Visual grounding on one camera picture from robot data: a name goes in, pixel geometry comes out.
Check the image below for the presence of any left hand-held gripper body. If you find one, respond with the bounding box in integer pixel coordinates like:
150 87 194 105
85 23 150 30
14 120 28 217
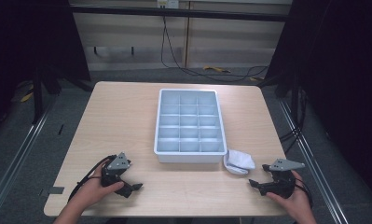
100 151 132 188

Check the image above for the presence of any grey tape piece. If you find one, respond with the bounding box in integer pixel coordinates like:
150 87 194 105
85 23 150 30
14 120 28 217
48 186 65 196

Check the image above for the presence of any black curtain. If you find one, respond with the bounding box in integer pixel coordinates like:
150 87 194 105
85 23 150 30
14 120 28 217
263 0 372 204
0 0 92 141

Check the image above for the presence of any bundle of black cables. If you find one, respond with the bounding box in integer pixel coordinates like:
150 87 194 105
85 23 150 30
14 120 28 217
278 90 310 155

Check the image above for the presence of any aluminium floor rail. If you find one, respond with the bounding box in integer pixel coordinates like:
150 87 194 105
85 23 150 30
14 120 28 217
277 98 351 224
0 101 57 217

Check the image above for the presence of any person's right hand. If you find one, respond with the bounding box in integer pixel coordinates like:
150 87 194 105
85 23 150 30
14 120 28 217
266 170 313 217

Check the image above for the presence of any white divided storage box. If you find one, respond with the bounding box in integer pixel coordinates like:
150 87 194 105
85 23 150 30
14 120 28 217
153 88 228 164

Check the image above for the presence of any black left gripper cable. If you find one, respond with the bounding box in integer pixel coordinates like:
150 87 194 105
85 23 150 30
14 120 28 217
67 154 117 203

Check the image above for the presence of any white wall socket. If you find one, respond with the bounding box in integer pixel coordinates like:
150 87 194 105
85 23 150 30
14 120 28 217
157 0 180 9

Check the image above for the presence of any person's left hand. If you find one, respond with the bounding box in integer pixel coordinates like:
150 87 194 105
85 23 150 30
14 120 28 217
74 159 125 213

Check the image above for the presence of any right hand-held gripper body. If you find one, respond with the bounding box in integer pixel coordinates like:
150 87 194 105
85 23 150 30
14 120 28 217
267 158 306 200

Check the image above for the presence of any white sock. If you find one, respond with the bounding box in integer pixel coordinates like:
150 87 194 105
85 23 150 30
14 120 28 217
222 148 256 175

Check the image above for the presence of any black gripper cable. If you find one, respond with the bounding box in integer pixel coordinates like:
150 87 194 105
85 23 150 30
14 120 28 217
295 177 314 209
67 154 117 203

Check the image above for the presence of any black wall cable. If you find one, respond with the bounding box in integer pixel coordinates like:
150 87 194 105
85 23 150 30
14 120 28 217
159 14 269 84

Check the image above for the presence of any yellow strip on floor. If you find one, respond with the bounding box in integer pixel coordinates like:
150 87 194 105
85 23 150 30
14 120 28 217
202 64 232 75
20 91 34 104

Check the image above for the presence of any black horizontal bar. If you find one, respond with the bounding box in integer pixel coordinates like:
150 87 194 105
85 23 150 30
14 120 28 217
69 5 293 23

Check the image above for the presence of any black metal stand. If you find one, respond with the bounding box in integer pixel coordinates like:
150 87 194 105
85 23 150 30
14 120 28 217
289 69 302 127

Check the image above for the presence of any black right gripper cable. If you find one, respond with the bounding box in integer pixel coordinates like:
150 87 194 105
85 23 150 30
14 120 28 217
295 177 314 209

